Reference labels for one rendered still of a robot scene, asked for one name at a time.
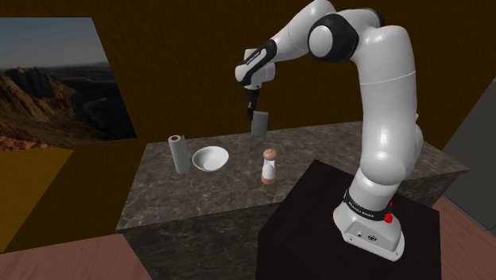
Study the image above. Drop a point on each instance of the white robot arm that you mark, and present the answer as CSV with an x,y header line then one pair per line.
x,y
383,116

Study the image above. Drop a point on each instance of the white and brown pepper mill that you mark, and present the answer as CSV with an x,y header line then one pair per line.
x,y
268,167

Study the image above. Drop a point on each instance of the grey paper towel roll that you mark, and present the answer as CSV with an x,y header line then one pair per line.
x,y
179,155

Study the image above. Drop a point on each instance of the dark robot stand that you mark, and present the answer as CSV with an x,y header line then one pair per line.
x,y
306,229

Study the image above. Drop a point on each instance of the white bowl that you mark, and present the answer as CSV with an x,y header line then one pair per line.
x,y
210,158

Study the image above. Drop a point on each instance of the mountain landscape wall picture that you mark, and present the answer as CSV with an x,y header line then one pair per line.
x,y
46,97

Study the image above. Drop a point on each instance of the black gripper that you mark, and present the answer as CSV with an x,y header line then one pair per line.
x,y
252,95

